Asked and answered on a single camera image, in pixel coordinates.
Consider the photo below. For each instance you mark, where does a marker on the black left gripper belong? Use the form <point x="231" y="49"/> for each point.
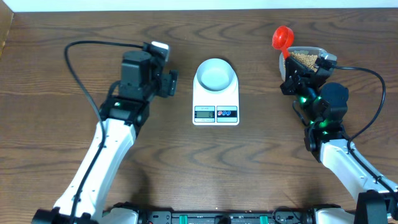
<point x="164" y="84"/>

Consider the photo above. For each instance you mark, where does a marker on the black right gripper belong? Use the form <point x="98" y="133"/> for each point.
<point x="291" y="81"/>

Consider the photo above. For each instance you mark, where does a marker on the red measuring scoop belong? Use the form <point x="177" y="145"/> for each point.
<point x="283" y="39"/>

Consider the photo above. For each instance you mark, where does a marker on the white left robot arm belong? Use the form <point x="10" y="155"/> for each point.
<point x="121" y="117"/>

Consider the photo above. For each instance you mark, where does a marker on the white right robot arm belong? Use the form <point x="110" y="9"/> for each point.
<point x="323" y="107"/>

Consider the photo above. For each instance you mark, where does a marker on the grey bowl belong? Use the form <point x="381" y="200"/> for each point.
<point x="215" y="74"/>

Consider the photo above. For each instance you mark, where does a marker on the white digital kitchen scale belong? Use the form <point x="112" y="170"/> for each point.
<point x="215" y="108"/>

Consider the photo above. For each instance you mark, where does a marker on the soybeans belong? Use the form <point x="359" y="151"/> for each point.
<point x="306" y="59"/>

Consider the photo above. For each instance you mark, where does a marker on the clear plastic container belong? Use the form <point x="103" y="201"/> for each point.
<point x="303" y="50"/>

